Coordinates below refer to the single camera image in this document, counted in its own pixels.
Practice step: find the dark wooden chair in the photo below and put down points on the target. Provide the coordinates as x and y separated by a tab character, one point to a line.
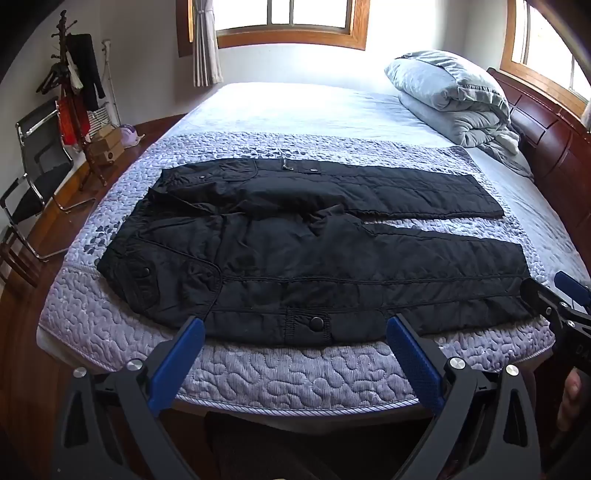
18	263

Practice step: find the wooden coat rack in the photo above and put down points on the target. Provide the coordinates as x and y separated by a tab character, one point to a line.
62	27

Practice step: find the folded grey duvet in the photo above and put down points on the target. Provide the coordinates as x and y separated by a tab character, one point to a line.
461	101

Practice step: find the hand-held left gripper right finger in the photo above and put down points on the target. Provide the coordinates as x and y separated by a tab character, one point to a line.
415	364

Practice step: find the wooden bed headboard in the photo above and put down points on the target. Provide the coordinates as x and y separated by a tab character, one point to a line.
554	138

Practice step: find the large cardboard box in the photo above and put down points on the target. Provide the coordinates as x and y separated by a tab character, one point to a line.
106	152

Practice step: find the light blue bed sheet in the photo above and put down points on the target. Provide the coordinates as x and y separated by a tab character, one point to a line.
300	110

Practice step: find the person's right hand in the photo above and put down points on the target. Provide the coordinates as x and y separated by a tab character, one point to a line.
571	401

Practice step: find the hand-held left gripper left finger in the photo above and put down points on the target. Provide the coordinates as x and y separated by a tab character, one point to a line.
178	357

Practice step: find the black quilted pants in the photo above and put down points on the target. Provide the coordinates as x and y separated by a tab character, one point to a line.
277	277

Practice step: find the black hanging garment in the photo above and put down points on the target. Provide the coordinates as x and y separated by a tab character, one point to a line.
87	69

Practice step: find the purple round container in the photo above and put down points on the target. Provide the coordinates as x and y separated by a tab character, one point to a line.
131	137

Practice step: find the red hanging garment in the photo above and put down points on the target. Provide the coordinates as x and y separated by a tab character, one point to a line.
71	120

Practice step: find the small cardboard box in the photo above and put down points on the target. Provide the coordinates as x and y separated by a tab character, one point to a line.
105	131

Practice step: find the wooden framed window with curtain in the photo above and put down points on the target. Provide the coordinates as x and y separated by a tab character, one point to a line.
286	18

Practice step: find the black metal frame chair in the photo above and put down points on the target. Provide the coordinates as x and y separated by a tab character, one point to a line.
41	184

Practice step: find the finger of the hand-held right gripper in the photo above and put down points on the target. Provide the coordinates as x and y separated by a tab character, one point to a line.
538	295
570	286

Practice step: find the bed with quilted cover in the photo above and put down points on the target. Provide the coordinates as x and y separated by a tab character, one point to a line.
277	378

